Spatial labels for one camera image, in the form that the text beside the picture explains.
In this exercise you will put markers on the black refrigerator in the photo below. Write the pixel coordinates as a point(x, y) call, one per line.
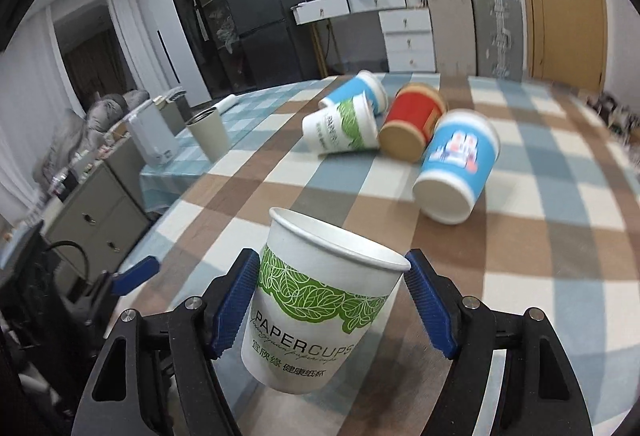
point(278, 50)

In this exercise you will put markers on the blue cartoon paper cup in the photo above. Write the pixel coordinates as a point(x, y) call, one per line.
point(456, 166)

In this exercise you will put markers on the beige hard suitcase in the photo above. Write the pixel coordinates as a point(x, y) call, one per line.
point(454, 36)

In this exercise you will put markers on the green leaf paper cup front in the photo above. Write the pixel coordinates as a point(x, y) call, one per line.
point(319, 289)

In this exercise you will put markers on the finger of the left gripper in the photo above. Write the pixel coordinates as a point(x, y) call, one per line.
point(142, 271)

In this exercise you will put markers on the red kraft paper cup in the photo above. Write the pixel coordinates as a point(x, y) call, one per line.
point(410, 124)

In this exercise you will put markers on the grey drawer cabinet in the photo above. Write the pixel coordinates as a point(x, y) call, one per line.
point(103, 215)

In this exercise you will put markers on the cream insulated tumbler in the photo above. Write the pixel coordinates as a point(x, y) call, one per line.
point(208, 130)

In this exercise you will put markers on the wooden door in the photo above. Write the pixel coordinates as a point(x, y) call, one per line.
point(567, 42)

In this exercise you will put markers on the white drawer desk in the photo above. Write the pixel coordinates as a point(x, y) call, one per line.
point(384, 35)

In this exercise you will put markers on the white appliance box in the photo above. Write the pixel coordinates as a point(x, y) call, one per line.
point(151, 134)

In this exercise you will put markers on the brown blue checked tablecloth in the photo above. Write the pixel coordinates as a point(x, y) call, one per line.
point(557, 227)

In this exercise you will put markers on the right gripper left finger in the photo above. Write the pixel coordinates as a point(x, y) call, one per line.
point(127, 392)

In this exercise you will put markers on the light blue paper cup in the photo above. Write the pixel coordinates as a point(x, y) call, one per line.
point(365, 83)

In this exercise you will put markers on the green leaf paper cup back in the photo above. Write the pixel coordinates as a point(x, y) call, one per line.
point(346, 127)

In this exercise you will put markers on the silver aluminium suitcase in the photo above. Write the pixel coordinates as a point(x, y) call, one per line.
point(499, 38)

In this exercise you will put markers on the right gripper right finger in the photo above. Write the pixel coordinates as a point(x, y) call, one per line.
point(539, 391)

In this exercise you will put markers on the teal checked tablecloth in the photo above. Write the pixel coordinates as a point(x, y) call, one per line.
point(242, 115)

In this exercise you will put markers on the green leaf paper cup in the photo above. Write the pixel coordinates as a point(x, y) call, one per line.
point(319, 289)
point(346, 127)

